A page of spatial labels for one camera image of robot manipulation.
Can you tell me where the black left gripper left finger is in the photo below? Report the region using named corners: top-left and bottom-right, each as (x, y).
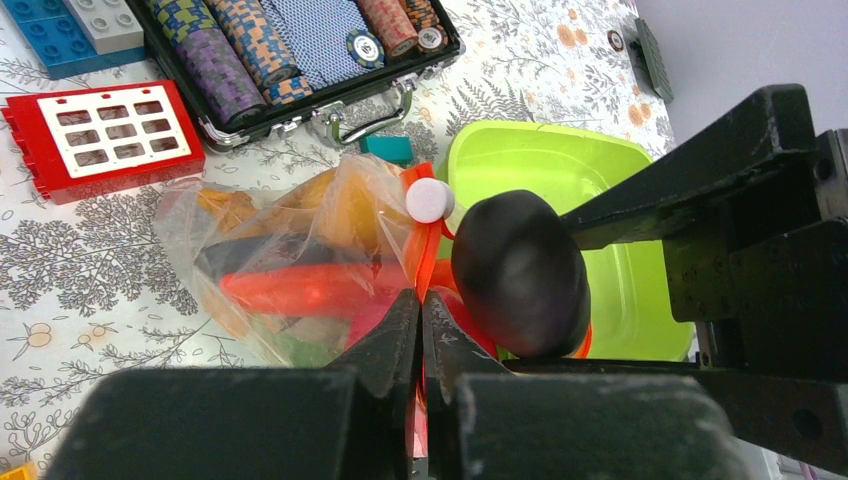
top-left (46, 290), bottom-right (421, 479)

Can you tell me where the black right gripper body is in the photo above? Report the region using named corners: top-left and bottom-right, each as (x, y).
top-left (663, 129), bottom-right (847, 383)

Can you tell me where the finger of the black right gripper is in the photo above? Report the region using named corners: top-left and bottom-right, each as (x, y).
top-left (505, 358), bottom-right (847, 474)
top-left (561, 84), bottom-right (815, 250)

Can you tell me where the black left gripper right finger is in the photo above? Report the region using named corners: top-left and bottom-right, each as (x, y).
top-left (421, 292), bottom-right (749, 479)

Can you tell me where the orange toy carrot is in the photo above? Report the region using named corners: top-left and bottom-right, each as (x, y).
top-left (218, 263), bottom-right (411, 317)

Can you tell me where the purple toy eggplant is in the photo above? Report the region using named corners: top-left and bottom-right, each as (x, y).
top-left (451, 190), bottom-right (591, 358)

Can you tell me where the clear zip top bag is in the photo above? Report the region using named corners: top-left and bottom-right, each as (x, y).
top-left (153, 153), bottom-right (594, 458)

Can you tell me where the grey building baseplate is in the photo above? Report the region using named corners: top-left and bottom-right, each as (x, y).
top-left (629, 17), bottom-right (675, 103)

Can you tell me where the green plastic tray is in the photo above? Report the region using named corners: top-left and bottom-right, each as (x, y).
top-left (437, 120), bottom-right (694, 361)

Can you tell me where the loose poker chip on table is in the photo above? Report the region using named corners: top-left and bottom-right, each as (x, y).
top-left (607, 30), bottom-right (625, 52)

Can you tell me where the small teal block by case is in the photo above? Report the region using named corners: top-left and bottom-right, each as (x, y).
top-left (359, 135), bottom-right (415, 166)

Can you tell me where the small orange toy cracker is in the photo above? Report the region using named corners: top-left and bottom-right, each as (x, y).
top-left (0, 462), bottom-right (38, 480)

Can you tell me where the black poker chip case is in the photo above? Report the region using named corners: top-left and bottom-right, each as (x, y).
top-left (130, 1), bottom-right (465, 152)

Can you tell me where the blue playing card deck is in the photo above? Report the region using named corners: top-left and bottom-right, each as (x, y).
top-left (261, 0), bottom-right (368, 90)

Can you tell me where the red white window brick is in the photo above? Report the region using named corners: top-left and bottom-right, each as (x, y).
top-left (1, 80), bottom-right (206, 205)

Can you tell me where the grey toy brick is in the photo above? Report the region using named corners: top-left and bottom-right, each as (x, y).
top-left (64, 0), bottom-right (144, 55)

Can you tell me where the blue toy brick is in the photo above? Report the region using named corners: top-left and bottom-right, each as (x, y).
top-left (2, 1), bottom-right (146, 80)

